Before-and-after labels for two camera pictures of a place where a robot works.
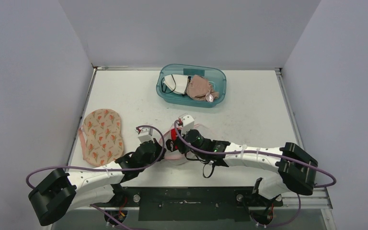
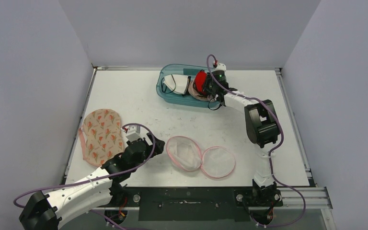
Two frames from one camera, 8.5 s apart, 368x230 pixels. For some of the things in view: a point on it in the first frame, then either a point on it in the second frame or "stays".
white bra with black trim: (178, 84) stays
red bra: (173, 134) to (201, 81)
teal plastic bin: (218, 78) stays
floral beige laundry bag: (102, 140) stays
